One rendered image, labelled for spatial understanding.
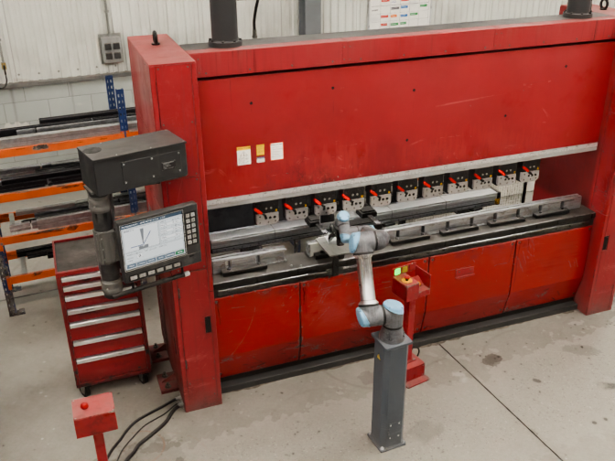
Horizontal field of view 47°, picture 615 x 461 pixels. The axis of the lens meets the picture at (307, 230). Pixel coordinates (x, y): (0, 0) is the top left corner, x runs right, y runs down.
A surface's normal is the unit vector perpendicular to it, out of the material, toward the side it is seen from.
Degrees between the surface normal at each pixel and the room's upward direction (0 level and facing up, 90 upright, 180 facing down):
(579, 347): 0
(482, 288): 90
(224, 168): 90
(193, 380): 90
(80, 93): 90
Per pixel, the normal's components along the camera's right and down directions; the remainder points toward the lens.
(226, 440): -0.01, -0.90
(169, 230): 0.57, 0.36
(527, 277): 0.35, 0.41
